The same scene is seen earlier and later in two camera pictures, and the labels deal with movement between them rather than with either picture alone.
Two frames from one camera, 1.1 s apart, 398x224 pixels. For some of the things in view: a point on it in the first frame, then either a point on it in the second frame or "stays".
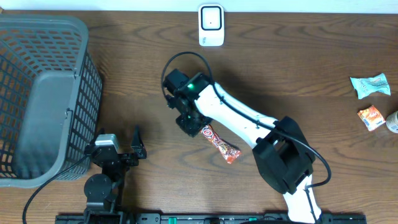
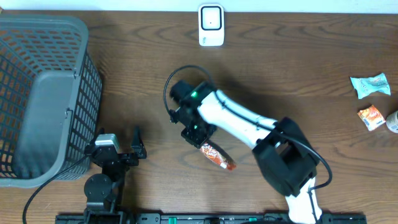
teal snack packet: (365, 86) stays
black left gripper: (138, 152) stays
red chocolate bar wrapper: (230, 153) -> (217, 158)
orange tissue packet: (372, 117) stays
